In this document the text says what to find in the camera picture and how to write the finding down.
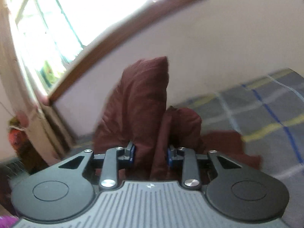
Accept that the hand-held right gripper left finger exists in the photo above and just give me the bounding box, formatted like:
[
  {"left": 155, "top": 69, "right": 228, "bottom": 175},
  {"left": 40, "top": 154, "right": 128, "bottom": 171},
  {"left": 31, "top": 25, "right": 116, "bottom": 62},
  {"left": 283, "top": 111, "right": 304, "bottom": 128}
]
[{"left": 57, "top": 141, "right": 136, "bottom": 191}]

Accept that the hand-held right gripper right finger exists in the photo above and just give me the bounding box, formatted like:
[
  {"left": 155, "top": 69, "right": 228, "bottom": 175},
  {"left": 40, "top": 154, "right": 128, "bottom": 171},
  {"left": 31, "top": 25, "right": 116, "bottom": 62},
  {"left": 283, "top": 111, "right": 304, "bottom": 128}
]
[{"left": 166, "top": 145, "right": 245, "bottom": 191}]

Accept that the maroon puffer jacket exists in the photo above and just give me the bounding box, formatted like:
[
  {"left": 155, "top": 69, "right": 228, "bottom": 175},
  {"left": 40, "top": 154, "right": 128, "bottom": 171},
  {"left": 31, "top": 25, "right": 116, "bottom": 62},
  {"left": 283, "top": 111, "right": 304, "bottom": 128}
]
[{"left": 91, "top": 56, "right": 262, "bottom": 181}]

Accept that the bed with grey plaid sheet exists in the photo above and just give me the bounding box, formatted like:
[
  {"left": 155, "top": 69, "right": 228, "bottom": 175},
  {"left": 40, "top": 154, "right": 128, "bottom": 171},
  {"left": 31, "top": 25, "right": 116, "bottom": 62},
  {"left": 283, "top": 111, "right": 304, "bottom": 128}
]
[{"left": 71, "top": 68, "right": 304, "bottom": 190}]

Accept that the orange red bundle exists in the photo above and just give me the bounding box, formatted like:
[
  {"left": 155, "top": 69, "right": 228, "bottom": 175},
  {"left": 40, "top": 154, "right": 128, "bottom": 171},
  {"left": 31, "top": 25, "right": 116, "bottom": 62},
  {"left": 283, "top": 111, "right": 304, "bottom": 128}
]
[{"left": 8, "top": 116, "right": 32, "bottom": 158}]

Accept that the floral cream curtain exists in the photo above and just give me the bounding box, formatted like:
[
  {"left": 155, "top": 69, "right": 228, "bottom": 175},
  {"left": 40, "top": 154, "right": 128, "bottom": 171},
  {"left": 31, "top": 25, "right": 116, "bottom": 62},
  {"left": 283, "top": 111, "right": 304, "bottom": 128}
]
[{"left": 0, "top": 0, "right": 74, "bottom": 167}]

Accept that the purple cloth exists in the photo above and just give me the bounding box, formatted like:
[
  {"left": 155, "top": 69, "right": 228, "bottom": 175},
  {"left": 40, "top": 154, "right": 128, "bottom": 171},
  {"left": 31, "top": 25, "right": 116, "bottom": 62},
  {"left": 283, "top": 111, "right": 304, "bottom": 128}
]
[{"left": 0, "top": 214, "right": 19, "bottom": 228}]

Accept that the wooden framed window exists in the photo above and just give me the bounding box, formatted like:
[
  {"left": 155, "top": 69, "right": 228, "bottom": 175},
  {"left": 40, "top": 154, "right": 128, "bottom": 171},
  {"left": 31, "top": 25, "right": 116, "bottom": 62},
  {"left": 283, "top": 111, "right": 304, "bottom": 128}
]
[{"left": 8, "top": 0, "right": 209, "bottom": 101}]

